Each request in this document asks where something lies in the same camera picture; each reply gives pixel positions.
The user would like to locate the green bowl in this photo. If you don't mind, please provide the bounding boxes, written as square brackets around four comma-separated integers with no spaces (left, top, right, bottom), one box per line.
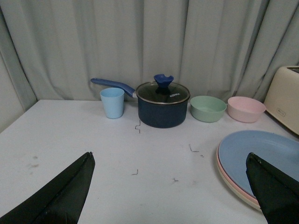
[190,96,227,123]

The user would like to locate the blue plate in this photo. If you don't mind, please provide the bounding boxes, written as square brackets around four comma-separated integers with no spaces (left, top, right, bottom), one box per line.
[218,130,299,197]

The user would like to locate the pink bowl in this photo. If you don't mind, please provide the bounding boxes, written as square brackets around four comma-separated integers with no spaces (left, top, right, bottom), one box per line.
[228,96,266,123]

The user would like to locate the dark blue saucepan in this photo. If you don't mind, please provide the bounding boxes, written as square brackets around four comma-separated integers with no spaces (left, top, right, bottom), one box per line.
[91,78,189,128]

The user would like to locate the light blue cup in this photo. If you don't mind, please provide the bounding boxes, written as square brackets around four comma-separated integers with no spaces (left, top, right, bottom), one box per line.
[100,88,125,119]

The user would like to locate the glass pot lid blue knob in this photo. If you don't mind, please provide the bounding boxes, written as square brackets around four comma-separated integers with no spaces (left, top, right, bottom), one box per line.
[136,74,190,105]

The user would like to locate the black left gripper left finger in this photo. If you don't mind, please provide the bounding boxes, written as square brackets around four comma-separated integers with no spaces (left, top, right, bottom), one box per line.
[0,152,95,224]

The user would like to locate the cream plate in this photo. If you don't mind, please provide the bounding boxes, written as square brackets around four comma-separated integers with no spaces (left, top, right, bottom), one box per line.
[217,163,263,211]

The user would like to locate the grey curtain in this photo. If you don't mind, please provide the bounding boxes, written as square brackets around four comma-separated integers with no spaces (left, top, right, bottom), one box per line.
[0,0,299,130]

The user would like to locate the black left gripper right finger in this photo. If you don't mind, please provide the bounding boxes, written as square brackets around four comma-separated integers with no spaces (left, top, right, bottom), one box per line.
[246,153,299,224]

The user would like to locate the cream toaster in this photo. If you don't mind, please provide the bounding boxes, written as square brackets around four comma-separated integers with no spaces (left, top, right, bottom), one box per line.
[264,66,299,134]

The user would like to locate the pink plate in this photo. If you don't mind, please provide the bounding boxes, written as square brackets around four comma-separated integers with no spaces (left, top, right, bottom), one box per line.
[216,144,260,210]

